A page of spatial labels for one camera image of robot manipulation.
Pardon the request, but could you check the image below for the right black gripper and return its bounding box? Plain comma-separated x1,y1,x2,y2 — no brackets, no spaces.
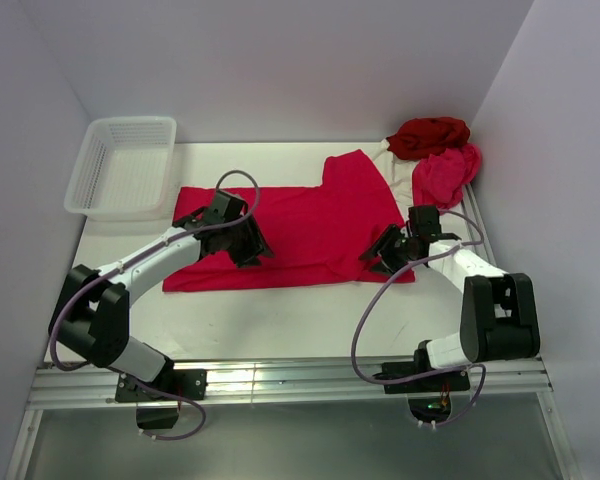
359,222,418,277

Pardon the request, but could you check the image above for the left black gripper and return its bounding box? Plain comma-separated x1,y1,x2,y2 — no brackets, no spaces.
222,214,274,269

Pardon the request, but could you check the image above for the bright red t-shirt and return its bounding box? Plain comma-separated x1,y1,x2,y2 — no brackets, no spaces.
162,150,404,293

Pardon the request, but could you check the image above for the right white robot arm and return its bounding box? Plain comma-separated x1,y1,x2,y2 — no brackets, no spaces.
350,205,541,390

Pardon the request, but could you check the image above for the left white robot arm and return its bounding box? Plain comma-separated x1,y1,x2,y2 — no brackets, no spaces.
48,189,273,399

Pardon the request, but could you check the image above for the white t-shirt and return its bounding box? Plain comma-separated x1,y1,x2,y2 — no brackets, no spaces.
371,139,418,207

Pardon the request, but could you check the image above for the pink t-shirt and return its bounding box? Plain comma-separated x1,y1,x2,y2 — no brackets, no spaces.
412,144,482,209

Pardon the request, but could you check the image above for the dark red t-shirt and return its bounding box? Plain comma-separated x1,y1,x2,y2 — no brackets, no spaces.
386,117,471,160

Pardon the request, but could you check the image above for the white plastic mesh basket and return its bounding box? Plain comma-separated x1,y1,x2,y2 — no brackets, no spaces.
64,116,177,222

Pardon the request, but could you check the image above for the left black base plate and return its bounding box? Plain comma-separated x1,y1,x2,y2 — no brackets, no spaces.
114,369,207,403

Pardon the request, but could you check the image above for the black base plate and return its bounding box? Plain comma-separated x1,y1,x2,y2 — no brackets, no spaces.
374,361,470,394
114,369,207,403

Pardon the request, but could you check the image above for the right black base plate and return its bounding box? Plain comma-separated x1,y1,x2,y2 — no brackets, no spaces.
374,361,470,394

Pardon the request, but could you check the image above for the aluminium mounting rail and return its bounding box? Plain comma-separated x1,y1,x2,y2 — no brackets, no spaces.
25,359,552,411

